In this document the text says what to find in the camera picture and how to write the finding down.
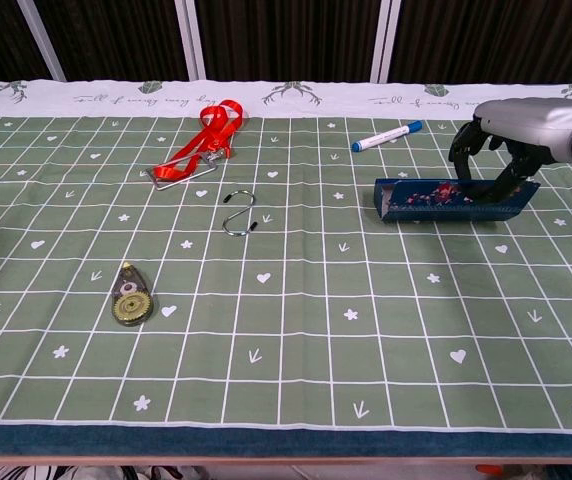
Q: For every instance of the correction tape dispenser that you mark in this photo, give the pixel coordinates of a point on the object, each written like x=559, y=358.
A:
x=131, y=305

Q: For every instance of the clear badge holder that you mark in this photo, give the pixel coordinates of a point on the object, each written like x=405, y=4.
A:
x=166, y=186

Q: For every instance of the grey blue glasses case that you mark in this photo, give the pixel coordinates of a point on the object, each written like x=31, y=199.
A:
x=436, y=212

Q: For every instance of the dark blue under cloth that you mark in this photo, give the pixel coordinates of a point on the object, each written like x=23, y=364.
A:
x=286, y=442

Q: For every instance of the white marker blue cap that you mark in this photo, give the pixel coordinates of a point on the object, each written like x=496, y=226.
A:
x=386, y=136

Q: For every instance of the green grid tablecloth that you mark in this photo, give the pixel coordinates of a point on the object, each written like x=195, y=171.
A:
x=286, y=310

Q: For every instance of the metal S hook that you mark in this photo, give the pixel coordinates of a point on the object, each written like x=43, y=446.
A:
x=251, y=202

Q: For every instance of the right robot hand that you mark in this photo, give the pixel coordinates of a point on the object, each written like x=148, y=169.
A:
x=531, y=125

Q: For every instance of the white partition post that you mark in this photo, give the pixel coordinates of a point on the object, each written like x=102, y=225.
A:
x=41, y=40
x=385, y=40
x=190, y=40

